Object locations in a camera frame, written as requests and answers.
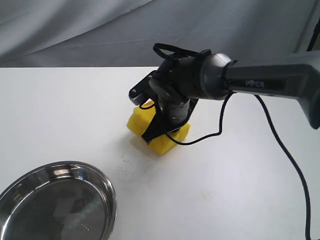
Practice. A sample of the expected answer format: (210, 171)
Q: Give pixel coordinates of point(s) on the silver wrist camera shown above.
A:
(142, 91)

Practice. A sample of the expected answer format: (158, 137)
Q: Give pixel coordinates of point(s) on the yellow sponge block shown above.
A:
(138, 123)

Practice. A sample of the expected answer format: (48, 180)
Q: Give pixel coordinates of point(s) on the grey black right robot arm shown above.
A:
(179, 80)

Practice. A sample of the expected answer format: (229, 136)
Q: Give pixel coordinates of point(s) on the grey fabric backdrop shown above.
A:
(121, 33)

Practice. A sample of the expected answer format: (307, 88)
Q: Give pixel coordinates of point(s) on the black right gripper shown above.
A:
(169, 117)

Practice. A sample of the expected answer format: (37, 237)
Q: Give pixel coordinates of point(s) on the black stand pole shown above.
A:
(314, 36)

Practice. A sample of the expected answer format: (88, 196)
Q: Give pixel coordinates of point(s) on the round stainless steel tray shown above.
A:
(64, 200)

